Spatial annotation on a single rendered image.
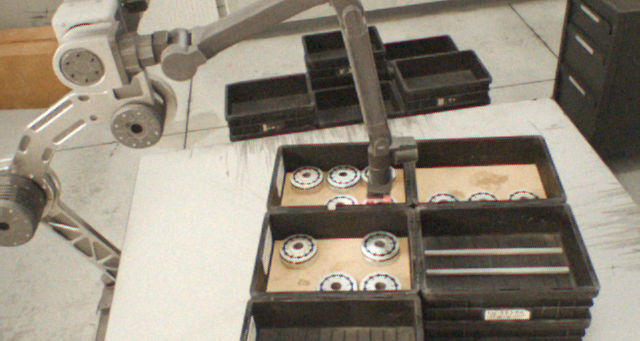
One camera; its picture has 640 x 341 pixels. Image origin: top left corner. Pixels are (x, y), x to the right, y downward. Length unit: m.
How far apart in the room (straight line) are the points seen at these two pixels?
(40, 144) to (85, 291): 1.17
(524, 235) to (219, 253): 0.89
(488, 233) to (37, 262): 2.23
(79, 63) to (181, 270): 0.77
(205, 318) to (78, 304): 1.28
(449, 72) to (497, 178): 1.28
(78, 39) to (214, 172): 0.99
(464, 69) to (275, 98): 0.93
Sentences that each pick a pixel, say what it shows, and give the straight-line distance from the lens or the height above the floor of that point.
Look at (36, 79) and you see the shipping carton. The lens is 4.40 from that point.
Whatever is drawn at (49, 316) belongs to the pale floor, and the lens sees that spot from 3.00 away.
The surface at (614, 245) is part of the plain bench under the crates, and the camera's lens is 1.97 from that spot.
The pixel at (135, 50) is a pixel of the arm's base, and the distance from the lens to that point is 1.39.
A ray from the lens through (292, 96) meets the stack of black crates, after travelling 3.01.
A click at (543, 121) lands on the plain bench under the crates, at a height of 0.70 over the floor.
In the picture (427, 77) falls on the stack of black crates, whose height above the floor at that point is 0.49.
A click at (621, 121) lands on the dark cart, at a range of 3.14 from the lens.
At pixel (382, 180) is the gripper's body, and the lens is 1.67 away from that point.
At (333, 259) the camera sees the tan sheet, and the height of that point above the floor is 0.83.
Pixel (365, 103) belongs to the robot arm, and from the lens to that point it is 1.50.
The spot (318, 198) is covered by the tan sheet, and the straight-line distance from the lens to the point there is 1.86.
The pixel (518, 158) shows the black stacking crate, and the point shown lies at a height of 0.85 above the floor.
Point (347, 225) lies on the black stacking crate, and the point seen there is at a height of 0.88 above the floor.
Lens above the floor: 2.04
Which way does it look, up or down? 38 degrees down
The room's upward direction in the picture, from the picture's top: 7 degrees counter-clockwise
